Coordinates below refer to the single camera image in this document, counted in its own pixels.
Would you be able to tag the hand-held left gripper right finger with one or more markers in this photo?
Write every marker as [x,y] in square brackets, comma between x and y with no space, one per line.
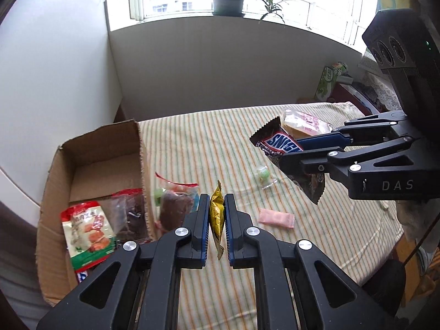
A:
[228,230]

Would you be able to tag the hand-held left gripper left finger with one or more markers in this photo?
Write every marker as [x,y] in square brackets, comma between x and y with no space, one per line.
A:
[205,230]

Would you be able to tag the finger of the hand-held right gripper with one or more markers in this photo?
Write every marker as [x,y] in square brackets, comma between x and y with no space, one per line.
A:
[309,165]
[323,141]

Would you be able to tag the gold foil snack packet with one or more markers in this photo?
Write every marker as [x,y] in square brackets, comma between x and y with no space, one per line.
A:
[216,213]

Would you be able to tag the brown chocolate bar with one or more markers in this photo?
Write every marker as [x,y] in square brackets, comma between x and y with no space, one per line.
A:
[275,141]

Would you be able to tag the clear dark cake packet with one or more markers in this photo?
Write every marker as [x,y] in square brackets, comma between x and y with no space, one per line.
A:
[175,209]
[132,216]

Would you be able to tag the green red snack packet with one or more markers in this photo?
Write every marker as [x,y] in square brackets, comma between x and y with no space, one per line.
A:
[89,233]

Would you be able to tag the blue white snack packet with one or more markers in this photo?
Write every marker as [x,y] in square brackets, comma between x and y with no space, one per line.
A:
[82,276]

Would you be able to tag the brown cardboard box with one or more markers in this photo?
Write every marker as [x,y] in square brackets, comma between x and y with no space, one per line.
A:
[103,144]

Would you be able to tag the sliced bread packet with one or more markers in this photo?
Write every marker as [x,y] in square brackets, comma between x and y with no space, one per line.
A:
[302,120]

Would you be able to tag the white lace cloth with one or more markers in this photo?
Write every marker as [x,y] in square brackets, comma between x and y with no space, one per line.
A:
[378,89]

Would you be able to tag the green jelly cup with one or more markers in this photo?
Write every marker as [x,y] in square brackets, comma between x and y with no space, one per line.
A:
[264,174]
[158,196]

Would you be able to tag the pink snack packet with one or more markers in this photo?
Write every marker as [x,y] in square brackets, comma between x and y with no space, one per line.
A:
[276,218]

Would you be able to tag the dark brown box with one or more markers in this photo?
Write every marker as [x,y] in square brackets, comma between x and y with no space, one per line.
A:
[338,92]

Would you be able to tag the green carton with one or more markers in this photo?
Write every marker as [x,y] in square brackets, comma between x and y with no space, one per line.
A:
[325,86]

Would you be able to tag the striped blanket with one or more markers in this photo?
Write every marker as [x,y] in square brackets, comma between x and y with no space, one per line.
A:
[213,137]

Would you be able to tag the grey cloth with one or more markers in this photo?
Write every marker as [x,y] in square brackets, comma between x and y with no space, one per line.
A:
[412,220]

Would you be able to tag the white cabinet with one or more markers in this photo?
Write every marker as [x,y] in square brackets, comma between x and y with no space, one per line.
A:
[51,75]

